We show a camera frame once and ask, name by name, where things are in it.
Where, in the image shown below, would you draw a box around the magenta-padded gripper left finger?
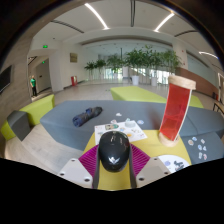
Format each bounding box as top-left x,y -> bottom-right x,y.
57,143 -> 102,190

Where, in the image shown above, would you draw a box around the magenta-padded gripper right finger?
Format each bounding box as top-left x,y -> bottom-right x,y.
128,143 -> 172,190

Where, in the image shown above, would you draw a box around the black computer mouse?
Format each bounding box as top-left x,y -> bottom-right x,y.
97,130 -> 131,173

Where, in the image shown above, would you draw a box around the round white printed mouse pad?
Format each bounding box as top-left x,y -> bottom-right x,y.
157,154 -> 191,174

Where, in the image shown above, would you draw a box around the white rectangular sticker sheet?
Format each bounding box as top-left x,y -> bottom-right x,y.
94,120 -> 148,146

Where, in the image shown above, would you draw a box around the grey upholstered bench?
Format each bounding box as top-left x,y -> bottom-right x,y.
39,99 -> 224,166

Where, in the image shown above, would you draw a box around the folded dark blue umbrella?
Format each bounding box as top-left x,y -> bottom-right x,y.
72,106 -> 104,128

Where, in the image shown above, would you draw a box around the lime green bench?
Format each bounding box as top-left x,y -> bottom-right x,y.
109,85 -> 205,109
0,93 -> 56,141

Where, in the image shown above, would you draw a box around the dark grey seat block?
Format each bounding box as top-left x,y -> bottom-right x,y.
6,110 -> 32,142

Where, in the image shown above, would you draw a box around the person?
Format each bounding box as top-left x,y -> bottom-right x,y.
29,75 -> 38,98

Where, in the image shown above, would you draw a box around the row of potted plants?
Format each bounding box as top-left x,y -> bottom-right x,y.
83,45 -> 183,87

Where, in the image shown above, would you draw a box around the strip ceiling lights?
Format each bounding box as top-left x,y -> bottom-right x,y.
84,2 -> 219,60

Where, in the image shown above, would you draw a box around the red lantern with rope ends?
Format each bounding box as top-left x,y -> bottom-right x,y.
157,74 -> 197,148

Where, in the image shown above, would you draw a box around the framed wall plaque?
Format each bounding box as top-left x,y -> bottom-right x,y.
69,52 -> 79,64

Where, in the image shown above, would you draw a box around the black wall television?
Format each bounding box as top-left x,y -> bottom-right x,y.
0,64 -> 13,95

